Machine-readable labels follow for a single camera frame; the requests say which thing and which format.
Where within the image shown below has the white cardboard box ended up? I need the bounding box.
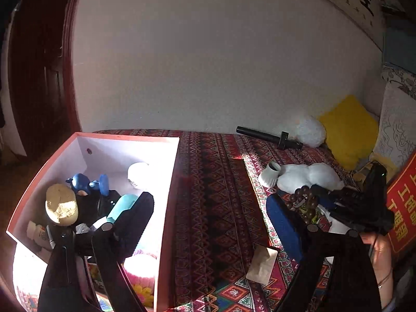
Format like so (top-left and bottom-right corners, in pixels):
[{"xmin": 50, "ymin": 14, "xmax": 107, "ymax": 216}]
[{"xmin": 6, "ymin": 132, "xmax": 181, "ymax": 312}]

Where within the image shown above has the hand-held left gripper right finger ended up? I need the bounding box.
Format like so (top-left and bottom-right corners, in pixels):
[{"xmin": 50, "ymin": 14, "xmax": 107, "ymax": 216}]
[{"xmin": 266, "ymin": 194, "xmax": 382, "ymax": 312}]

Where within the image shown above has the black pouch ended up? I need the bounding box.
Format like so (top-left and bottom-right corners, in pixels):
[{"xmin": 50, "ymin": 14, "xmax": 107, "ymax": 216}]
[{"xmin": 75, "ymin": 188, "xmax": 121, "ymax": 228}]

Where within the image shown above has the dark wooden door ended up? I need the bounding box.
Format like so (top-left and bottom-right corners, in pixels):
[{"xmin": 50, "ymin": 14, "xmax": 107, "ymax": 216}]
[{"xmin": 6, "ymin": 0, "xmax": 85, "ymax": 160}]

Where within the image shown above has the black rod tool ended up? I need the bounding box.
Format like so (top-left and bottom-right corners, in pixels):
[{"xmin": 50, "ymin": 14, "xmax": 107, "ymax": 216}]
[{"xmin": 236, "ymin": 126, "xmax": 303, "ymax": 151}]

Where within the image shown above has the patterned red blanket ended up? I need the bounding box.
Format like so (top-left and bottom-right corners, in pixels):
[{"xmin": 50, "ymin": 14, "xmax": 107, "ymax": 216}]
[{"xmin": 91, "ymin": 129, "xmax": 400, "ymax": 312}]

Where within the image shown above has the pink yellow crochet basket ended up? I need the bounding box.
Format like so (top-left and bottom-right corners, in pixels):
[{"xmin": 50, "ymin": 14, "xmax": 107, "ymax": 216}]
[{"xmin": 122, "ymin": 249, "xmax": 160, "ymax": 309}]

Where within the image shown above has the white fluffy plush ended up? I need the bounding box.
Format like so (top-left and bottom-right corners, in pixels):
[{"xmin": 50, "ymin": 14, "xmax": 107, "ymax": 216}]
[{"xmin": 276, "ymin": 114, "xmax": 326, "ymax": 148}]

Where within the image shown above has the yellow pillow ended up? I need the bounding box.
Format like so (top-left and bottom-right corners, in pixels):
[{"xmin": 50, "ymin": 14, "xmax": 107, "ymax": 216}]
[{"xmin": 318, "ymin": 95, "xmax": 380, "ymax": 171}]

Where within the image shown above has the small white bottle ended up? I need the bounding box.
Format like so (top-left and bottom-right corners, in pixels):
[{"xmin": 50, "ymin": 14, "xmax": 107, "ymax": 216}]
[{"xmin": 27, "ymin": 220, "xmax": 53, "ymax": 251}]

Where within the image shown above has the brown wooden bead bracelet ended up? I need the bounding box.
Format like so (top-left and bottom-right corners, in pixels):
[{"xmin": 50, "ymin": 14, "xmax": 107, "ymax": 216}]
[{"xmin": 286, "ymin": 185, "xmax": 321, "ymax": 225}]

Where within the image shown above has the teal plastic case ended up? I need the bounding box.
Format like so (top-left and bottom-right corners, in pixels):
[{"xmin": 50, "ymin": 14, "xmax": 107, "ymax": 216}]
[{"xmin": 107, "ymin": 194, "xmax": 138, "ymax": 223}]

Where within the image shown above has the white round jar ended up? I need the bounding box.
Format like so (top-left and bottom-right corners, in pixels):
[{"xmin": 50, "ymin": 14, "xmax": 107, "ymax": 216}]
[{"xmin": 127, "ymin": 162, "xmax": 150, "ymax": 191}]

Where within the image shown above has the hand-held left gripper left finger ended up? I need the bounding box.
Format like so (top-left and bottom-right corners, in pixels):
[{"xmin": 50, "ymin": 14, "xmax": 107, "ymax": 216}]
[{"xmin": 37, "ymin": 192, "xmax": 155, "ymax": 312}]

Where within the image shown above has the calligraphy wall scroll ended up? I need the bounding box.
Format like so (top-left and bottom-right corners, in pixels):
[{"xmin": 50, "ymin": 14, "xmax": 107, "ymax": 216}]
[{"xmin": 283, "ymin": 0, "xmax": 387, "ymax": 49}]

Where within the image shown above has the beige stone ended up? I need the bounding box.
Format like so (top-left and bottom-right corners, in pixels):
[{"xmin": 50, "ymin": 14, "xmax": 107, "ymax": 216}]
[{"xmin": 45, "ymin": 184, "xmax": 79, "ymax": 226}]

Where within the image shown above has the red sign board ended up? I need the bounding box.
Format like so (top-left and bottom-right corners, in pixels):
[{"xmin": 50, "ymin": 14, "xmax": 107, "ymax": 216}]
[{"xmin": 387, "ymin": 149, "xmax": 416, "ymax": 254}]

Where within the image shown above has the white plush toy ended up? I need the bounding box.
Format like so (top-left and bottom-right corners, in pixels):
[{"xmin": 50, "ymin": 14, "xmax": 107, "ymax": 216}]
[{"xmin": 277, "ymin": 163, "xmax": 345, "ymax": 193}]

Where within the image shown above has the small white cup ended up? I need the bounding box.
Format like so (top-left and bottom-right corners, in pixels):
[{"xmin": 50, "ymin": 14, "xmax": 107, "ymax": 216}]
[{"xmin": 258, "ymin": 162, "xmax": 282, "ymax": 188}]

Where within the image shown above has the blue toy figure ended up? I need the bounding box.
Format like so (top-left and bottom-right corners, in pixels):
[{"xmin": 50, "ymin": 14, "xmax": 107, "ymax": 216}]
[{"xmin": 66, "ymin": 173, "xmax": 110, "ymax": 199}]

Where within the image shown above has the white embroidered pillow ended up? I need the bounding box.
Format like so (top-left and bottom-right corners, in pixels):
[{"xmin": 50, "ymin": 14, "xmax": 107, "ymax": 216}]
[{"xmin": 372, "ymin": 81, "xmax": 416, "ymax": 173}]

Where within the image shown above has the tan paper card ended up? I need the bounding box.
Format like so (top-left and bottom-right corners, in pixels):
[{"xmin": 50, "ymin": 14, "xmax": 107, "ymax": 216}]
[{"xmin": 246, "ymin": 246, "xmax": 278, "ymax": 284}]

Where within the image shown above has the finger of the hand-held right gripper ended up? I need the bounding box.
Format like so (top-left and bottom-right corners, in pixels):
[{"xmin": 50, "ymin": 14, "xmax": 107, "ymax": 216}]
[{"xmin": 310, "ymin": 185, "xmax": 345, "ymax": 212}]

